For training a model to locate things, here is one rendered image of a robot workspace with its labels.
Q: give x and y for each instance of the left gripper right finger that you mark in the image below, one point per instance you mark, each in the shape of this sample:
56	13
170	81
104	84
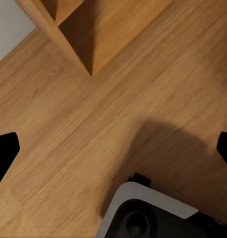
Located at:
222	145

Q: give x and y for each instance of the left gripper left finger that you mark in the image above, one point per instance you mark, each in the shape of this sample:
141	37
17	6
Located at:
9	148

